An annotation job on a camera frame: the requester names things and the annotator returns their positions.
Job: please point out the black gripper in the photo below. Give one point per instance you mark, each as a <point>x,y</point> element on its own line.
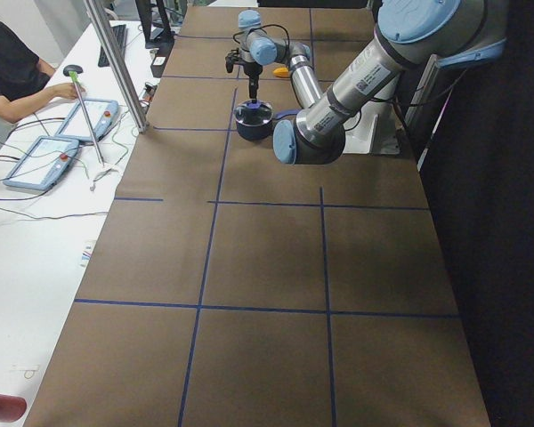
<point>251,70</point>

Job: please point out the glass pot lid blue knob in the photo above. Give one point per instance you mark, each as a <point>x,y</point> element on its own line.
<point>253,113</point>

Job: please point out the yellow corn cob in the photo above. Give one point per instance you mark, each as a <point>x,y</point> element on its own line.
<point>281,72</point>

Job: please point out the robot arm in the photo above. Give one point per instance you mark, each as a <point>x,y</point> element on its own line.
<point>463,34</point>

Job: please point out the dark blue saucepan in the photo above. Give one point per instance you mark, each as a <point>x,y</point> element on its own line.
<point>256,133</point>

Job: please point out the teach pendant far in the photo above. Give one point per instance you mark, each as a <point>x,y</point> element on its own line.
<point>102,114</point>

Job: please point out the teach pendant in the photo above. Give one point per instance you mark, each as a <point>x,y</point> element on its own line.
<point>102,114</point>
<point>44,163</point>

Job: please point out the metal rod green tip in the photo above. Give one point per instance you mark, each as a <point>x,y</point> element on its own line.
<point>72,71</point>

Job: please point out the teach pendant near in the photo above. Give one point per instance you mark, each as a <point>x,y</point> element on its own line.
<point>44,163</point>

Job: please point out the person in black shirt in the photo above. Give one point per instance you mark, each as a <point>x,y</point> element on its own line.
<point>24,78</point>

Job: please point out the red object at edge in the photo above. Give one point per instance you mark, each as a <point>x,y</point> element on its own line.
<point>12,408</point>

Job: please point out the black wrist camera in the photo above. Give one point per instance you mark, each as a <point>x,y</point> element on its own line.
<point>232,59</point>

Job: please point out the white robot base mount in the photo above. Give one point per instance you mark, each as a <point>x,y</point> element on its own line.
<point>372,131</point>

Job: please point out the aluminium frame post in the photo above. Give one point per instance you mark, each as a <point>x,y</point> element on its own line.
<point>108,42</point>

